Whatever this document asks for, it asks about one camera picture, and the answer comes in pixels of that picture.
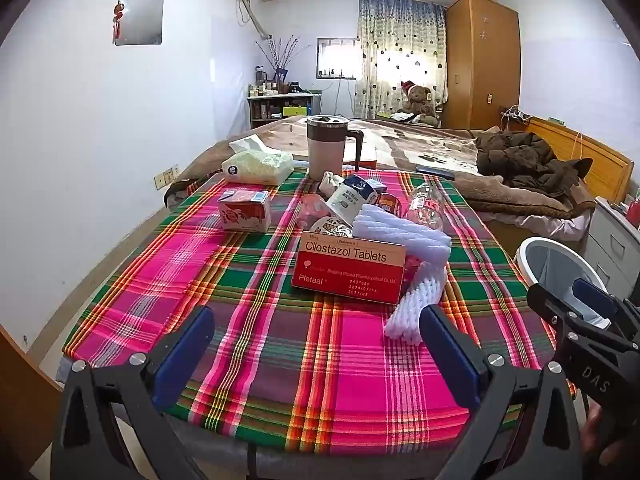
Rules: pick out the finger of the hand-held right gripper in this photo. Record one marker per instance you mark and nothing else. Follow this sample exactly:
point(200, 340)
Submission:
point(595, 300)
point(575, 325)

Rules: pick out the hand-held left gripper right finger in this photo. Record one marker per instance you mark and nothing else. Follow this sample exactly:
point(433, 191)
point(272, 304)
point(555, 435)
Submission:
point(450, 360)

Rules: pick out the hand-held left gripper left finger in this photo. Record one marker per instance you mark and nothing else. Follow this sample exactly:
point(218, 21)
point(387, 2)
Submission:
point(185, 355)

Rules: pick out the white round trash bin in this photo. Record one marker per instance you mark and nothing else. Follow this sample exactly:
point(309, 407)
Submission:
point(525, 260)

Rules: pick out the clear plastic bottle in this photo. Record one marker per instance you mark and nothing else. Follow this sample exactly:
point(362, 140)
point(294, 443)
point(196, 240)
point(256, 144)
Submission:
point(425, 207)

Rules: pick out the red drink can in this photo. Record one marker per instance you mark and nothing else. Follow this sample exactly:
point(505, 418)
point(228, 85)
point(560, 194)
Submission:
point(387, 205)

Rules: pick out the pink plastic wrapper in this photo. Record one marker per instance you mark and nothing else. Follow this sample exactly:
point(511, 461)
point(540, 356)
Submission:
point(310, 210)

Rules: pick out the white paper bag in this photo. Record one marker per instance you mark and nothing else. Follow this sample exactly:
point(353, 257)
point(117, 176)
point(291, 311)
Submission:
point(331, 182)

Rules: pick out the person's right hand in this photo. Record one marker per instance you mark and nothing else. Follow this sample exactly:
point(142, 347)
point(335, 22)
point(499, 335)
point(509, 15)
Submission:
point(597, 432)

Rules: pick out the grey drawer nightstand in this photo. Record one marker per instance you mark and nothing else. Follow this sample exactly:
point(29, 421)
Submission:
point(610, 245)

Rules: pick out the white foam net sleeve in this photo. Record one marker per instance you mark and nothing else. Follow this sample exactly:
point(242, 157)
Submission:
point(415, 305)
point(400, 230)

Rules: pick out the white bed sheet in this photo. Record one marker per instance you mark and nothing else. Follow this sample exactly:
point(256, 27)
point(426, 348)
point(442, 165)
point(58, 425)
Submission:
point(545, 225)

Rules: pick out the pink green plaid tablecloth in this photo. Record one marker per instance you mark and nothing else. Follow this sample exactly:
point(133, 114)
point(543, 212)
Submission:
point(250, 270)

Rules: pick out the red white medicine box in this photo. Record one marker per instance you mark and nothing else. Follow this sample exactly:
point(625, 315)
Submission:
point(345, 272)

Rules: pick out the wooden bed headboard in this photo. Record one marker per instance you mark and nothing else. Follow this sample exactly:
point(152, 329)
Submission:
point(600, 160)

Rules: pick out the small pink printed box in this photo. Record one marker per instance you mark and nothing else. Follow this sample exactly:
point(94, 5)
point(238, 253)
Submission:
point(245, 212)

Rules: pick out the dark brown jacket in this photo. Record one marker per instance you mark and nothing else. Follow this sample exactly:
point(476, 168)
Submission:
point(525, 160)

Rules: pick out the brown wooden furniture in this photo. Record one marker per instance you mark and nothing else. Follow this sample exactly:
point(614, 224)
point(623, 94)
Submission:
point(25, 400)

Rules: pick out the patterned paper bowl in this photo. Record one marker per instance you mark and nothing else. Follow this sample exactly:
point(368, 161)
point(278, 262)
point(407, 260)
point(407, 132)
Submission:
point(332, 226)

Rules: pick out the white blue packet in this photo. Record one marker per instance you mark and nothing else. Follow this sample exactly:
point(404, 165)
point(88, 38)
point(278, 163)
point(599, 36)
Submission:
point(350, 197)

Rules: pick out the yellow patterned tissue pack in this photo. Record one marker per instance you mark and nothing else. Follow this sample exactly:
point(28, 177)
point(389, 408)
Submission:
point(255, 167)

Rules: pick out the white power strip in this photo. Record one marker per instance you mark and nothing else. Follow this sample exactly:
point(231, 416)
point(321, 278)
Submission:
point(515, 114)

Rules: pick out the bed with brown blanket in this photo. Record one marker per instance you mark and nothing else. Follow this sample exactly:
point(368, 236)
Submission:
point(415, 142)

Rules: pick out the beige mug with brown lid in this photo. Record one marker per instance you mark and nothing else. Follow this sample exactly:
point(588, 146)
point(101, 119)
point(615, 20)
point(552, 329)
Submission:
point(325, 155)

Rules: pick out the brown teddy bear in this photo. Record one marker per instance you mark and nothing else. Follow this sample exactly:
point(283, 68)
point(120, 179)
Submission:
point(417, 102)

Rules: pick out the cluttered shelf desk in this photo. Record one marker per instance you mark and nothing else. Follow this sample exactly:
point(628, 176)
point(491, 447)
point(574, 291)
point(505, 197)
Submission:
point(280, 107)

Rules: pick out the wooden wardrobe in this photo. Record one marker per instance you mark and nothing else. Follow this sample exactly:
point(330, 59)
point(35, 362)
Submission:
point(480, 60)

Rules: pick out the vase with dry branches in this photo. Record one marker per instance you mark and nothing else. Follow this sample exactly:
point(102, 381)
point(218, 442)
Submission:
point(280, 67)

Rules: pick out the heart patterned curtain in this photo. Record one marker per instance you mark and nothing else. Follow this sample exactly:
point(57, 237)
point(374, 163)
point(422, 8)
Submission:
point(400, 50)

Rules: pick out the small window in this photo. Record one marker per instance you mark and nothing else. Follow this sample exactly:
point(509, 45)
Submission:
point(335, 57)

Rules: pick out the red hanging knot ornament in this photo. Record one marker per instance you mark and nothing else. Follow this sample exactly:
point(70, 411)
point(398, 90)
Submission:
point(119, 15)

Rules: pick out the air conditioner pipe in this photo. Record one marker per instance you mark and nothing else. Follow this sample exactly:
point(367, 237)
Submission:
point(248, 10)

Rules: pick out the beige wall socket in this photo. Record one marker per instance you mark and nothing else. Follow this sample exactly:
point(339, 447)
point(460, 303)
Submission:
point(166, 176)

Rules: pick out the grey wall board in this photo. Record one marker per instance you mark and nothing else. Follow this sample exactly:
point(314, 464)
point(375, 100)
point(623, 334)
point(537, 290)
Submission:
point(142, 17)

